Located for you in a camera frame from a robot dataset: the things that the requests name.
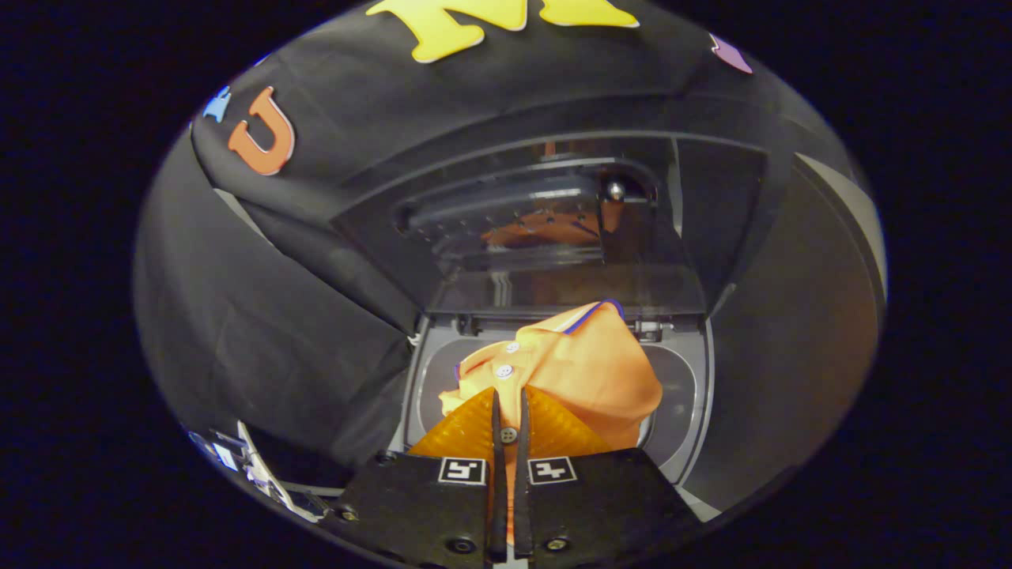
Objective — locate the orange polo shirt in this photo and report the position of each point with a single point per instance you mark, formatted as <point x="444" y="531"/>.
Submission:
<point x="585" y="371"/>

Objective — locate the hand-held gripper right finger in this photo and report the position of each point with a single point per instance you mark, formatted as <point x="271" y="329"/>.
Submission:
<point x="601" y="506"/>

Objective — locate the dark washing machine lid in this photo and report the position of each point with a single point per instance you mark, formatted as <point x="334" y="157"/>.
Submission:
<point x="711" y="197"/>

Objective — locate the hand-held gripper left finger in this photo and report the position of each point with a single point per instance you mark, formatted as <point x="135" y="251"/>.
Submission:
<point x="427" y="506"/>

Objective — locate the blue and white object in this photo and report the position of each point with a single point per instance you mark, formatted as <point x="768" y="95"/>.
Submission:
<point x="215" y="449"/>

